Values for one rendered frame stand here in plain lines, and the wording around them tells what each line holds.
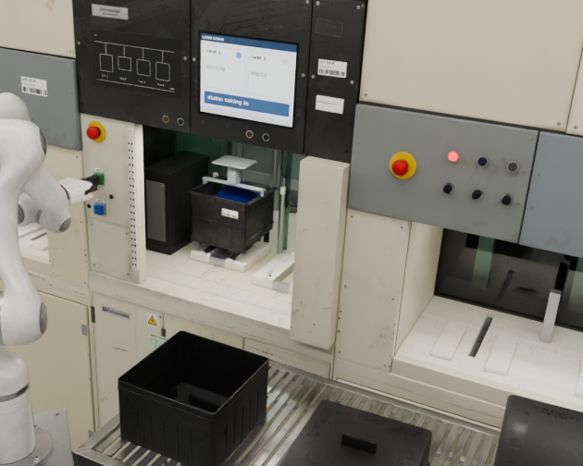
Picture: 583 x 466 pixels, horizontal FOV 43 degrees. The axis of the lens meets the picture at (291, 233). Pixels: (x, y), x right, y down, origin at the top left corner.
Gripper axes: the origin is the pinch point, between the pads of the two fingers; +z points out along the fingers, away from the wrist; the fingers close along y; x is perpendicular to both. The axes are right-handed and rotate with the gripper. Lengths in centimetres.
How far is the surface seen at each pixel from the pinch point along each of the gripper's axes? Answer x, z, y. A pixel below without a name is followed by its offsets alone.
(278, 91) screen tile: 36, 3, 60
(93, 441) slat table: -44, -54, 42
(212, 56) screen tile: 42, 2, 41
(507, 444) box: -19, -38, 135
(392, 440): -34, -30, 110
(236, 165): 1.5, 34.4, 30.9
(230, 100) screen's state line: 31, 2, 46
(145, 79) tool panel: 33.1, 2.5, 18.8
